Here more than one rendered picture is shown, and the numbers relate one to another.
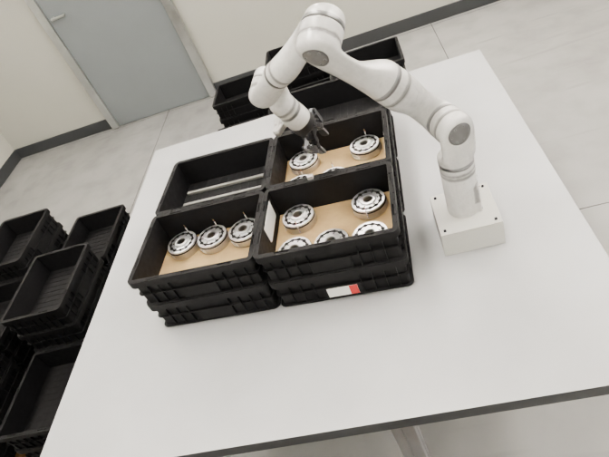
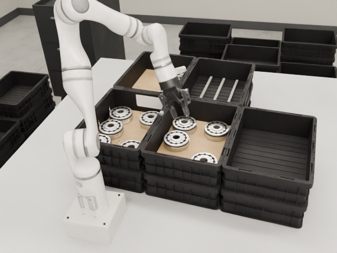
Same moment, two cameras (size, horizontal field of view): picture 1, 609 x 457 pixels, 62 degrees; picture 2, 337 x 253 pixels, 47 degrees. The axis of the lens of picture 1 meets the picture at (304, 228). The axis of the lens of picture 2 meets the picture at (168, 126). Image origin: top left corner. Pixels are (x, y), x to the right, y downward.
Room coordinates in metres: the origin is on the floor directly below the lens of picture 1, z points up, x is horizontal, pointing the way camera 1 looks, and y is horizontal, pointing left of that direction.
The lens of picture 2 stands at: (1.31, -1.40, 1.82)
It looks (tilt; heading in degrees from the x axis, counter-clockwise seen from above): 36 degrees down; 90
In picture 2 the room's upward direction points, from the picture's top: 3 degrees counter-clockwise
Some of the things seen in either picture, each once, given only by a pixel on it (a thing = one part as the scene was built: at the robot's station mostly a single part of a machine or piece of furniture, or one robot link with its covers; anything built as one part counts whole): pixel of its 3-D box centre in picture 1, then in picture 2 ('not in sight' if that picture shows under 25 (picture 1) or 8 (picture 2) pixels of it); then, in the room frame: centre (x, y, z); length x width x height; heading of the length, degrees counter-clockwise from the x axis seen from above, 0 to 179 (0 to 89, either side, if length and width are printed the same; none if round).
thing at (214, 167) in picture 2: (327, 150); (193, 129); (1.41, -0.18, 0.92); 0.40 x 0.30 x 0.02; 70
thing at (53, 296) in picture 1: (76, 310); (248, 82); (1.91, 1.13, 0.37); 0.40 x 0.30 x 0.45; 164
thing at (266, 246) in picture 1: (330, 223); (125, 127); (1.12, -0.07, 0.87); 0.40 x 0.30 x 0.11; 70
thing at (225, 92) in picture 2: (223, 188); (216, 90); (1.54, 0.20, 0.87); 0.40 x 0.30 x 0.11; 70
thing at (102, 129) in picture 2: (331, 241); (111, 126); (1.06, -0.05, 0.86); 0.10 x 0.10 x 0.01
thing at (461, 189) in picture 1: (459, 184); (91, 189); (1.04, -0.44, 0.87); 0.09 x 0.09 x 0.17; 68
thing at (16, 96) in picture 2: not in sight; (22, 115); (0.31, 0.82, 0.37); 0.40 x 0.30 x 0.45; 74
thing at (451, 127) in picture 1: (452, 139); (81, 153); (1.03, -0.44, 1.03); 0.09 x 0.09 x 0.17; 2
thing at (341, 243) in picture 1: (325, 210); (123, 117); (1.12, -0.07, 0.92); 0.40 x 0.30 x 0.02; 70
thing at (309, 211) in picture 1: (297, 215); (151, 117); (1.23, 0.00, 0.86); 0.10 x 0.10 x 0.01
